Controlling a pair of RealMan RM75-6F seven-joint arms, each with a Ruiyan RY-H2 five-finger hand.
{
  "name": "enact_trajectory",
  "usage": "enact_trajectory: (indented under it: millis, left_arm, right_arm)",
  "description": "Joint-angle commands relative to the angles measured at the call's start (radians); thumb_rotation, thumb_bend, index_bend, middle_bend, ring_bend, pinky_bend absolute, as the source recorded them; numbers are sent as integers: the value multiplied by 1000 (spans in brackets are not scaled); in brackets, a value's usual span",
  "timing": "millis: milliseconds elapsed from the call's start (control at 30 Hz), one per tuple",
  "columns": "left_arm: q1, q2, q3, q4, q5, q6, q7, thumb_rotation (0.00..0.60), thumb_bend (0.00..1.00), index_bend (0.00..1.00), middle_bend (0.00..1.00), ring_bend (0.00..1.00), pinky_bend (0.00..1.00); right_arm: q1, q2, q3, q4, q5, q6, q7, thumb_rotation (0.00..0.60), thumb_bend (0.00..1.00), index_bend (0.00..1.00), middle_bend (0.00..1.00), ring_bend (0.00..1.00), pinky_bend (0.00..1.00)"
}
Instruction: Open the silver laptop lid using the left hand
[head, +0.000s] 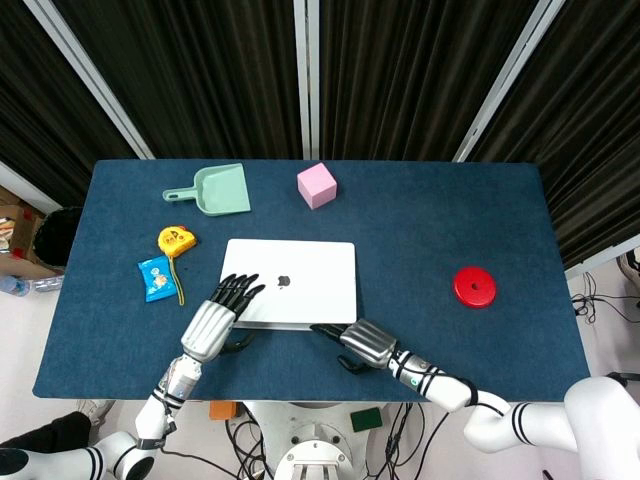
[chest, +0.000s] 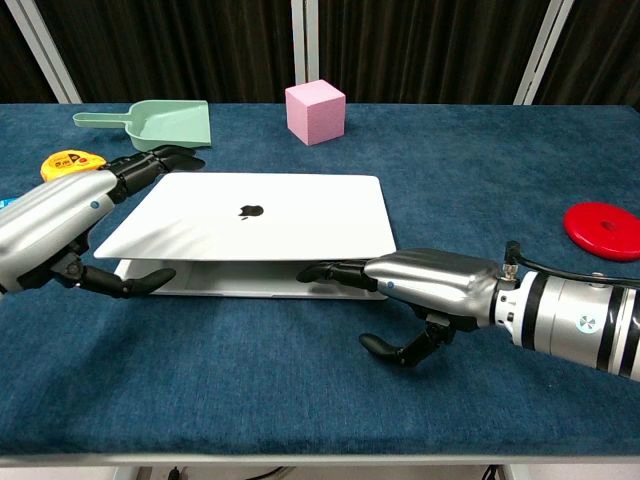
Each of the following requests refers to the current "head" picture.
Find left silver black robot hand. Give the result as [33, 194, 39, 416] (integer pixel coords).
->
[180, 272, 267, 363]

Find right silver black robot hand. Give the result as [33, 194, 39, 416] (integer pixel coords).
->
[309, 319, 400, 376]

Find silver laptop with apple logo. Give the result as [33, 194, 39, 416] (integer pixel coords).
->
[218, 238, 359, 332]

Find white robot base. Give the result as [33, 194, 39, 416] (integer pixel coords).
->
[244, 401, 401, 480]

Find blue snack packet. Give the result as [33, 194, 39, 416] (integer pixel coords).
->
[137, 255, 178, 304]

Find green block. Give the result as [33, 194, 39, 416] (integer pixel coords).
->
[349, 406, 385, 434]

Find yellow tape measure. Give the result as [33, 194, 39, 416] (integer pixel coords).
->
[157, 225, 199, 306]

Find red disc with hole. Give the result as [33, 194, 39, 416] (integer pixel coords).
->
[452, 266, 500, 309]

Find dark blue table mat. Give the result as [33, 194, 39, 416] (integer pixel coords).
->
[32, 158, 596, 404]

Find green plastic dustpan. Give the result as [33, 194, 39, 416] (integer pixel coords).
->
[161, 162, 253, 219]

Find pink cube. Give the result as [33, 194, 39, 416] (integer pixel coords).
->
[296, 160, 339, 210]

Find black waste bin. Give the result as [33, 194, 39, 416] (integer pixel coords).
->
[32, 206, 86, 268]

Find plastic water bottle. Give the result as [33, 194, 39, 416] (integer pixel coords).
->
[0, 274, 65, 298]

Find cardboard box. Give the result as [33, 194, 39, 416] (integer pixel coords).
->
[0, 185, 65, 279]

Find black pleated curtain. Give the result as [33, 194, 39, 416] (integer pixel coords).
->
[0, 0, 640, 271]

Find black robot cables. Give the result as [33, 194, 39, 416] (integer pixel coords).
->
[159, 400, 451, 480]

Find black floor cables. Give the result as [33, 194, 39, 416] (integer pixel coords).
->
[569, 249, 640, 331]

